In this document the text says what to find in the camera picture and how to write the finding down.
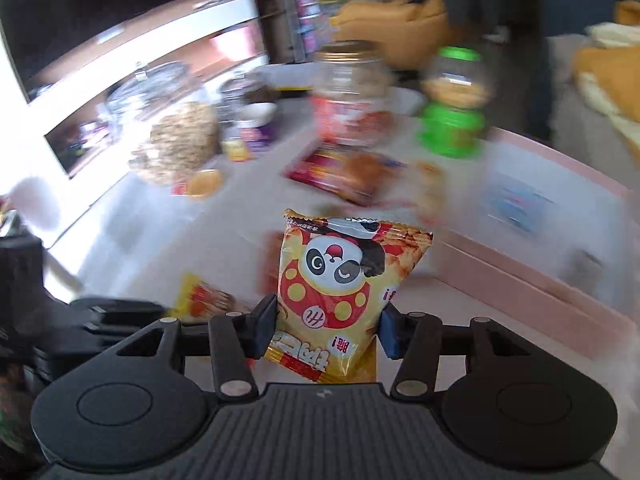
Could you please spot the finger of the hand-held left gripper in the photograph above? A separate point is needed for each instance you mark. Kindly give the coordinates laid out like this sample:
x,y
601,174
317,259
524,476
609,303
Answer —
x,y
120,306
130,322

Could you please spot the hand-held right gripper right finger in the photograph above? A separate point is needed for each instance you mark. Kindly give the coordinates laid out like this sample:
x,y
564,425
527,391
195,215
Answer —
x,y
390,332

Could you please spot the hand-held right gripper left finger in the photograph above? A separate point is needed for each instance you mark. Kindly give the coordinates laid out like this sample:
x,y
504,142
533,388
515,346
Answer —
x,y
266,327

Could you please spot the small yellow red snack packet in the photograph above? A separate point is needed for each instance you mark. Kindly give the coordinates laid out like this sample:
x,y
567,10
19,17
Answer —
x,y
210,297

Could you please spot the yellow panda snack packet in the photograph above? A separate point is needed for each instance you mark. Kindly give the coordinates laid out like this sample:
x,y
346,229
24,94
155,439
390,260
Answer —
x,y
330,280

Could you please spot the pink cardboard box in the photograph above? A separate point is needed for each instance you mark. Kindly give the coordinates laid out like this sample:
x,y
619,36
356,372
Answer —
x,y
500,280

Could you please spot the dark red snack packet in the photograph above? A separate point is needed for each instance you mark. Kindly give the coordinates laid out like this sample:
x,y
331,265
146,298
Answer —
x,y
340,177

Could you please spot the white tablecloth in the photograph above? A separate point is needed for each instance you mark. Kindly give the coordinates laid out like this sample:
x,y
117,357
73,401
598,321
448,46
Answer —
x,y
150,240

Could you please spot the orange round pastry packet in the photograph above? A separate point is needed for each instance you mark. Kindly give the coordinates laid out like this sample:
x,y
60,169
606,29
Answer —
x,y
202,184

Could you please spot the large glass jar of peanuts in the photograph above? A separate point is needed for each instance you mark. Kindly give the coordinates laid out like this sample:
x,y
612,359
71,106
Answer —
x,y
175,145

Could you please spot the small yellow cup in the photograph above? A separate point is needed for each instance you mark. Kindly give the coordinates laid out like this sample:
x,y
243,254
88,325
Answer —
x,y
236,150

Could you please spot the purple paper cup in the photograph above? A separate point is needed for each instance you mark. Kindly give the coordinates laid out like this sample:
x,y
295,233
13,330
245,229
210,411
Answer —
x,y
256,115

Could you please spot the green candy dispenser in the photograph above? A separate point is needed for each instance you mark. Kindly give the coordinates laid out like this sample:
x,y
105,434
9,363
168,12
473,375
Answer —
x,y
450,125

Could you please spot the peanut jar with gold lid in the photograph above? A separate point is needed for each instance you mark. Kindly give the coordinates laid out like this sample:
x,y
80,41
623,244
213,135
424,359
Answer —
x,y
350,110

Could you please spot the clear glass jar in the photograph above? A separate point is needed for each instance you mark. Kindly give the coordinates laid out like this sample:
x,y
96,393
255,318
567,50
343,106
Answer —
x,y
240,92

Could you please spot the grey sofa cover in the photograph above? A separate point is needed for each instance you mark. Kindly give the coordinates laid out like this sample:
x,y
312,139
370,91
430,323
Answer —
x,y
575,160

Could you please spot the white television cabinet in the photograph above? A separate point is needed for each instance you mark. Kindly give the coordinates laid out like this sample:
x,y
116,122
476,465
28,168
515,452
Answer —
x,y
165,40

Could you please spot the black television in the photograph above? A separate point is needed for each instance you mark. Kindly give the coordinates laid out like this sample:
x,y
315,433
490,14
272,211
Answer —
x,y
100,10

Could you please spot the colourful toy bottles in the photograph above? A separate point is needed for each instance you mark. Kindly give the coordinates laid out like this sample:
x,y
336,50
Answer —
x,y
315,20

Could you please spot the orange blanket pile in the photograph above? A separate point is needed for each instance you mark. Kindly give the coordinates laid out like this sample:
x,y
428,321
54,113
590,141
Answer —
x,y
605,75

